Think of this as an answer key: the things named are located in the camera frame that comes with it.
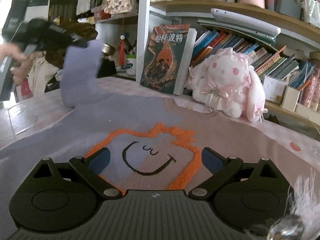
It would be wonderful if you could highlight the purple and pink sweater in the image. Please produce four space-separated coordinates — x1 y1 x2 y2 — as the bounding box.
1 40 319 239

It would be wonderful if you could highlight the person's left hand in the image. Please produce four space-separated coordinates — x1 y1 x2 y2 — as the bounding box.
0 43 36 86

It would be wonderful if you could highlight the dark brown garment pile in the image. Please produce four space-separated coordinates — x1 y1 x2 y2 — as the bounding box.
45 20 98 69

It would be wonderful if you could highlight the white pink plush bunny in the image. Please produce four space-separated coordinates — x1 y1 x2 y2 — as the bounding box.
185 48 267 122

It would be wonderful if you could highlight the red tassel ornament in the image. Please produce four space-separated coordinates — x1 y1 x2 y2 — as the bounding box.
119 35 125 66

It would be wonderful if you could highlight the fluffy sleeve cuff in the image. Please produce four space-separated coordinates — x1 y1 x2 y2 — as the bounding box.
245 169 320 240

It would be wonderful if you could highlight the white pen holder cup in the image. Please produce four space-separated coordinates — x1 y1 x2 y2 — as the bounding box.
125 54 136 76

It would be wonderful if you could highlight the Harry Potter book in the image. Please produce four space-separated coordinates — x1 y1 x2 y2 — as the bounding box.
140 24 197 95

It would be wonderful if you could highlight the white tablet under shelf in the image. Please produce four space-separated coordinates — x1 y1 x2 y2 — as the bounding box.
197 8 281 46

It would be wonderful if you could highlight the white wooden bookshelf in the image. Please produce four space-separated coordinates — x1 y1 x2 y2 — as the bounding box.
77 0 320 133

